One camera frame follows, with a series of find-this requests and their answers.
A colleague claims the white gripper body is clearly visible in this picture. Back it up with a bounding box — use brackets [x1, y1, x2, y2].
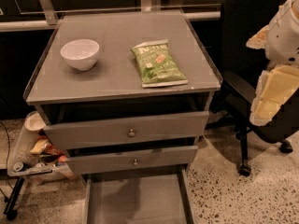
[265, 0, 299, 65]

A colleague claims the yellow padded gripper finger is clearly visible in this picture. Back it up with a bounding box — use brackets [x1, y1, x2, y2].
[246, 25, 268, 49]
[249, 65, 299, 126]

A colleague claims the green jalapeno chip bag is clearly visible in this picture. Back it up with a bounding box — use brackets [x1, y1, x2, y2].
[131, 39, 188, 88]

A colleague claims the grey top drawer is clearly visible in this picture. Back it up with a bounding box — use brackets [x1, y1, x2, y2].
[44, 111, 208, 149]

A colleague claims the grey drawer cabinet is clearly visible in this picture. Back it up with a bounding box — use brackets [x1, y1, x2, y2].
[22, 10, 223, 176]

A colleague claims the grey open bottom drawer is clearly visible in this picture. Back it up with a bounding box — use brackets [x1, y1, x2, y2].
[83, 165, 197, 224]

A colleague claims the grey middle drawer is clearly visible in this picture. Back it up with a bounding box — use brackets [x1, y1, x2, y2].
[67, 146, 198, 175]

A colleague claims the red snack bag in bin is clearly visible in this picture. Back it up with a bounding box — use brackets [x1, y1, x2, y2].
[44, 144, 63, 156]

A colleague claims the yellow snack bag in bin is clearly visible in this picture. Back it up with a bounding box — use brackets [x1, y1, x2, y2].
[30, 139, 49, 155]

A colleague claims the black office chair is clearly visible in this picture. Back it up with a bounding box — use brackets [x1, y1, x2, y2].
[210, 0, 299, 176]

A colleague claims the white ceramic bowl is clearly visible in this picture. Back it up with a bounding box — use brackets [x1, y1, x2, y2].
[60, 39, 100, 71]

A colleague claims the metal railing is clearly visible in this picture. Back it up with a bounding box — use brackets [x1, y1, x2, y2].
[0, 0, 299, 34]

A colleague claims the soda can in bin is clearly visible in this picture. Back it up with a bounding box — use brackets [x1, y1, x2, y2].
[13, 161, 27, 173]

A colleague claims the black stand with wheel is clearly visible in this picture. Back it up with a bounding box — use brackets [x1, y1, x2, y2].
[4, 177, 24, 221]

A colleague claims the black cable on floor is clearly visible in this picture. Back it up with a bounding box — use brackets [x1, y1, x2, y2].
[0, 120, 12, 203]

